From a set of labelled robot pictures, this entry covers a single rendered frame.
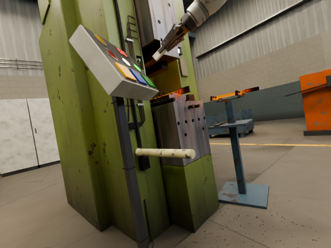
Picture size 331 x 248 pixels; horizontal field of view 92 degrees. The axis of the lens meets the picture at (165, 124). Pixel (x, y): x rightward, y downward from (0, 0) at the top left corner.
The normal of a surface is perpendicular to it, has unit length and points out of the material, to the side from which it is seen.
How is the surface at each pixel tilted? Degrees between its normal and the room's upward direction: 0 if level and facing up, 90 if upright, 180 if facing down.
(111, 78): 90
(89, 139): 90
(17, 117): 90
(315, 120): 90
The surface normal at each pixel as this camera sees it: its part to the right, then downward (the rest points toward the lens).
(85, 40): -0.32, 0.07
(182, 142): 0.70, -0.10
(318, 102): -0.77, 0.14
